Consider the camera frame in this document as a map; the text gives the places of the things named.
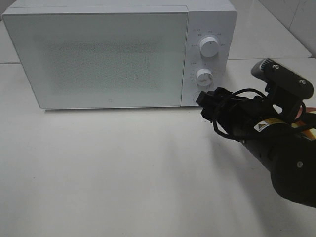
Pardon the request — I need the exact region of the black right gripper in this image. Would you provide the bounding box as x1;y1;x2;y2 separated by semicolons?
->
196;88;296;142

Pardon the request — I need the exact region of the round white door button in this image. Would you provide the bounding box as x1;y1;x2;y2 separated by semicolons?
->
193;91;201;103

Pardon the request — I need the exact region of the white microwave door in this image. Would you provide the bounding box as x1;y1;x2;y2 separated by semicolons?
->
4;13;187;109

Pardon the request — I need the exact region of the pink round plate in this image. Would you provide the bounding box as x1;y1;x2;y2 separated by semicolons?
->
296;106;316;119

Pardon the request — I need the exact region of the white bread sandwich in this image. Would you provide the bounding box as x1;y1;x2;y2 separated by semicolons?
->
292;121;316;141

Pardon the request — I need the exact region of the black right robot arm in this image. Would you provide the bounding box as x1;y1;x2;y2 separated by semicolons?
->
196;87;316;207

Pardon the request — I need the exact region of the lower white timer knob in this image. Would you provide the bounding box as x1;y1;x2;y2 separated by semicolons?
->
196;69;213;87

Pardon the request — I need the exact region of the upper white power knob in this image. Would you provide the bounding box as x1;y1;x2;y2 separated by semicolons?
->
199;36;219;58

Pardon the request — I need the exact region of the white microwave oven body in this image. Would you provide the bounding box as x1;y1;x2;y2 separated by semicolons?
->
2;0;237;108

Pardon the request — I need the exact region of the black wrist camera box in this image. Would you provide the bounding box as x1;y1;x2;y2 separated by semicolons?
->
251;58;314;99

